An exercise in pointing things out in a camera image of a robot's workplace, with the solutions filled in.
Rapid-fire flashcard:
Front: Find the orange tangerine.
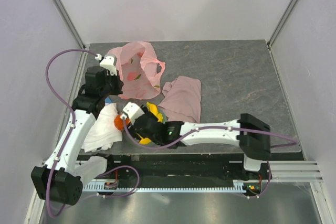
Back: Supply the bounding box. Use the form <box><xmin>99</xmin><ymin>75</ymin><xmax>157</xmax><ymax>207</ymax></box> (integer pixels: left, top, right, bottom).
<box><xmin>114</xmin><ymin>115</ymin><xmax>130</xmax><ymax>131</ymax></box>

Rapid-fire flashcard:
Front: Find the pink plastic bag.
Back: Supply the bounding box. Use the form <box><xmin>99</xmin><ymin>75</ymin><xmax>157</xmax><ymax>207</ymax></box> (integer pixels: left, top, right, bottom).
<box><xmin>107</xmin><ymin>41</ymin><xmax>165</xmax><ymax>100</ymax></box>

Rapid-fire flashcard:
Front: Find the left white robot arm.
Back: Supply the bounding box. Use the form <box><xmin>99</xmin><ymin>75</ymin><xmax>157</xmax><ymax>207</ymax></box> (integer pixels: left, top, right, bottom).
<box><xmin>31</xmin><ymin>65</ymin><xmax>123</xmax><ymax>206</ymax></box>

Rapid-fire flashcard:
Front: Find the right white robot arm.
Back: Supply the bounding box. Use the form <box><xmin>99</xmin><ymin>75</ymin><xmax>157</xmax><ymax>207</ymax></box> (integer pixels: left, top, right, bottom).
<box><xmin>120</xmin><ymin>102</ymin><xmax>271</xmax><ymax>179</ymax></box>

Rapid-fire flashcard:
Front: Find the grey-green plate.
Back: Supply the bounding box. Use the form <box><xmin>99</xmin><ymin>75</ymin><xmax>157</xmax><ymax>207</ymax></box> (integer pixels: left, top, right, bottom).
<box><xmin>127</xmin><ymin>109</ymin><xmax>167</xmax><ymax>146</ymax></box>

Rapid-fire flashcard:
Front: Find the yellow banana bunch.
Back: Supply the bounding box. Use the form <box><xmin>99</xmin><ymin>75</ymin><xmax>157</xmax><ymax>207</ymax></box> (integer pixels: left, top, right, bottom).
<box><xmin>132</xmin><ymin>102</ymin><xmax>164</xmax><ymax>145</ymax></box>

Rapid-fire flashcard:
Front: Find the mauve folded cloth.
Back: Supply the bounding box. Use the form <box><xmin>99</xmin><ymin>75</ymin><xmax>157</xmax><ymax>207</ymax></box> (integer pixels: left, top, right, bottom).
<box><xmin>158</xmin><ymin>76</ymin><xmax>201</xmax><ymax>123</ymax></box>

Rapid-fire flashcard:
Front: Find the white cloth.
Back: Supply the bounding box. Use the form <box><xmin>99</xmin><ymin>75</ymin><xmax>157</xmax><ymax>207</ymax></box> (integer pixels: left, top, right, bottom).
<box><xmin>82</xmin><ymin>103</ymin><xmax>122</xmax><ymax>153</ymax></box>

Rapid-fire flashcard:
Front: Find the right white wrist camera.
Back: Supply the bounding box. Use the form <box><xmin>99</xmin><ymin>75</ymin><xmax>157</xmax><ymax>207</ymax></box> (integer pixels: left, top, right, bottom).
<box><xmin>120</xmin><ymin>102</ymin><xmax>144</xmax><ymax>125</ymax></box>

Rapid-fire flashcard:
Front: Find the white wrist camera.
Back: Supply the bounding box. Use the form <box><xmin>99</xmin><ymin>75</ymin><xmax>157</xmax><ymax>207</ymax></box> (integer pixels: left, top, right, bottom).
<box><xmin>120</xmin><ymin>102</ymin><xmax>144</xmax><ymax>125</ymax></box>
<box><xmin>99</xmin><ymin>54</ymin><xmax>117</xmax><ymax>76</ymax></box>

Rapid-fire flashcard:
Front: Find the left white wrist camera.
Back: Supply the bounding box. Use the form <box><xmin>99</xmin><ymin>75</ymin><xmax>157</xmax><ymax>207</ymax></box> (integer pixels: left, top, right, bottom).
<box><xmin>99</xmin><ymin>54</ymin><xmax>117</xmax><ymax>76</ymax></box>

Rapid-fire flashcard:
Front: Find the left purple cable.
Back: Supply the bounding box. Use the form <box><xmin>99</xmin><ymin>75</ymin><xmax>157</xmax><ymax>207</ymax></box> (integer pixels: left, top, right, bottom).
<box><xmin>45</xmin><ymin>48</ymin><xmax>102</xmax><ymax>219</ymax></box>

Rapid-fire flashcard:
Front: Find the purple cable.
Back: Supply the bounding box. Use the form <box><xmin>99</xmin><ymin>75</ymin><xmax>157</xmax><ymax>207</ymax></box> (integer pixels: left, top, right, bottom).
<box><xmin>122</xmin><ymin>115</ymin><xmax>299</xmax><ymax>200</ymax></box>
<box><xmin>45</xmin><ymin>48</ymin><xmax>102</xmax><ymax>219</ymax></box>

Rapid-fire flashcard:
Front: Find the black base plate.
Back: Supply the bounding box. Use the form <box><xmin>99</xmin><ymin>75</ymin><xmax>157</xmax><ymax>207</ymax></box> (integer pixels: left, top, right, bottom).
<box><xmin>76</xmin><ymin>153</ymin><xmax>274</xmax><ymax>183</ymax></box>

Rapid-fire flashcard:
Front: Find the white slotted cable duct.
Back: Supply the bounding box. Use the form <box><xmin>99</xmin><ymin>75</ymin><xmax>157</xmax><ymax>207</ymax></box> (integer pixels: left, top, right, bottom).
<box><xmin>83</xmin><ymin>179</ymin><xmax>246</xmax><ymax>194</ymax></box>

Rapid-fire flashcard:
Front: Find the left aluminium frame post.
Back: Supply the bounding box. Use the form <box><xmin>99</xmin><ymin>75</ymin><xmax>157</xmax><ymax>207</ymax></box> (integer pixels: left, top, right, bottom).
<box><xmin>52</xmin><ymin>0</ymin><xmax>86</xmax><ymax>49</ymax></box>

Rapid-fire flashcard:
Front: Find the aluminium frame post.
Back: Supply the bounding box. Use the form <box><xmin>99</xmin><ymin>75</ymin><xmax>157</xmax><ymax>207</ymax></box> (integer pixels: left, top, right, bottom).
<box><xmin>52</xmin><ymin>0</ymin><xmax>86</xmax><ymax>49</ymax></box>
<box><xmin>267</xmin><ymin>0</ymin><xmax>300</xmax><ymax>49</ymax></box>

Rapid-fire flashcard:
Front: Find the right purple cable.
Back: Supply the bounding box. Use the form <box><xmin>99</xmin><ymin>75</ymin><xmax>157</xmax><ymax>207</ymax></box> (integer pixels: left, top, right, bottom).
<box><xmin>122</xmin><ymin>115</ymin><xmax>299</xmax><ymax>200</ymax></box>

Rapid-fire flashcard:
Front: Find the aluminium rail front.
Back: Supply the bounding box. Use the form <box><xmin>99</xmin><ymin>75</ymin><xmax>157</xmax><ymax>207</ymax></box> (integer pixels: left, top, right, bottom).
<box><xmin>39</xmin><ymin>159</ymin><xmax>323</xmax><ymax>183</ymax></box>

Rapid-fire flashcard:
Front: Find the right aluminium frame post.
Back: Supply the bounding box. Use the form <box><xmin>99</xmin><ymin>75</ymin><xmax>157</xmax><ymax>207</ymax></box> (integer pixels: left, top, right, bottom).
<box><xmin>267</xmin><ymin>0</ymin><xmax>300</xmax><ymax>49</ymax></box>

